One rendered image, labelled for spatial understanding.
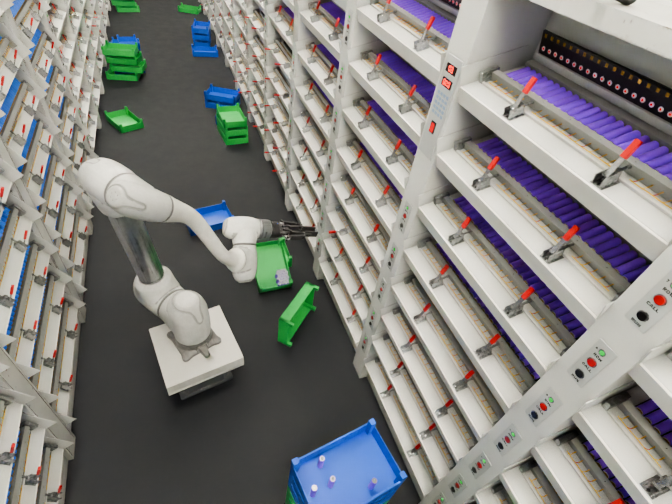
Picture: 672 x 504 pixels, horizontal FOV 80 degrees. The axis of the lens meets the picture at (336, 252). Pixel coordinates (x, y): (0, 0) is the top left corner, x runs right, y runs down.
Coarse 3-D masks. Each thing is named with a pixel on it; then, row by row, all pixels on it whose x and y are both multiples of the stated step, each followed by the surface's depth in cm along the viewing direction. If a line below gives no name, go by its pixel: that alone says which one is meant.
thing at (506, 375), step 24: (408, 240) 138; (432, 240) 142; (408, 264) 142; (432, 264) 135; (432, 288) 129; (456, 288) 128; (456, 312) 122; (480, 312) 119; (456, 336) 121; (480, 336) 116; (504, 336) 113; (480, 360) 112; (504, 360) 111; (504, 384) 106; (528, 384) 104; (504, 408) 105
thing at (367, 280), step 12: (336, 204) 211; (336, 216) 210; (336, 228) 205; (348, 228) 203; (348, 240) 198; (348, 252) 193; (360, 264) 187; (360, 276) 183; (372, 276) 182; (372, 288) 178
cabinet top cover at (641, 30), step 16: (544, 0) 76; (560, 0) 73; (576, 0) 70; (592, 0) 67; (608, 0) 70; (640, 0) 75; (576, 16) 70; (592, 16) 68; (608, 16) 65; (624, 16) 63; (640, 16) 62; (656, 16) 64; (608, 32) 66; (624, 32) 64; (640, 32) 61; (656, 32) 60; (656, 48) 60
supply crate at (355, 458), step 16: (352, 432) 132; (368, 432) 136; (320, 448) 127; (336, 448) 132; (352, 448) 133; (368, 448) 134; (384, 448) 131; (304, 464) 127; (336, 464) 129; (352, 464) 129; (368, 464) 130; (384, 464) 131; (304, 480) 124; (320, 480) 125; (336, 480) 125; (352, 480) 126; (368, 480) 127; (384, 480) 127; (400, 480) 122; (304, 496) 117; (320, 496) 122; (336, 496) 122; (352, 496) 123; (368, 496) 123
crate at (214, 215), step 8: (224, 200) 282; (200, 208) 276; (208, 208) 280; (216, 208) 283; (224, 208) 285; (208, 216) 279; (216, 216) 280; (224, 216) 281; (232, 216) 271; (208, 224) 273; (216, 224) 268; (192, 232) 262
